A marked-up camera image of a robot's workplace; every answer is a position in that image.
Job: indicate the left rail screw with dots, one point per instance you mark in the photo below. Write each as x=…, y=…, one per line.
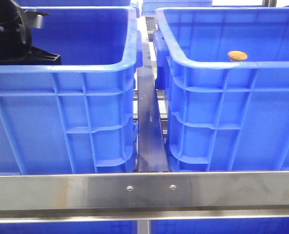
x=129, y=188

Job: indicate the blue crate lower right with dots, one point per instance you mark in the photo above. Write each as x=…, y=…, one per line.
x=278, y=225

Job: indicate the large blue crate right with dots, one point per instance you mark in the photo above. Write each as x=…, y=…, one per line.
x=225, y=115

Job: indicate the yellow push button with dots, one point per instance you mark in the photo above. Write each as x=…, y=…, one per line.
x=237, y=56

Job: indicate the steel front shelf rail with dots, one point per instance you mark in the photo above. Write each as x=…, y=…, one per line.
x=101, y=197

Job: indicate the steel centre divider bar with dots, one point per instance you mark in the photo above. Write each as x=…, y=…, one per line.
x=151, y=147

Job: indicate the rail screw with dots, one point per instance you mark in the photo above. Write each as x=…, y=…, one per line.
x=172, y=187
x=129, y=188

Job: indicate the blue crate lower left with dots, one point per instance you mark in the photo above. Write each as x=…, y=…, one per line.
x=98, y=227

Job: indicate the large blue crate left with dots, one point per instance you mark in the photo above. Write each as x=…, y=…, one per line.
x=76, y=117

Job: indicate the blue crate rear centre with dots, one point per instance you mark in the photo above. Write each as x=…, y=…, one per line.
x=149, y=6

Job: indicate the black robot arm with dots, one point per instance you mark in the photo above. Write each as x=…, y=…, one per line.
x=16, y=38

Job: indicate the right rail screw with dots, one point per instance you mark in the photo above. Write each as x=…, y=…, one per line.
x=172, y=187

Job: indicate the large blue crate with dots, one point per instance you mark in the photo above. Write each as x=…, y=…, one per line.
x=76, y=117
x=225, y=115

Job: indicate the blue crate rear left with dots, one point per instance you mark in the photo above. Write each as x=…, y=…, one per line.
x=43, y=3

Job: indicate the steel lower vertical post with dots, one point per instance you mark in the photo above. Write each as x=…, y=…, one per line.
x=143, y=227

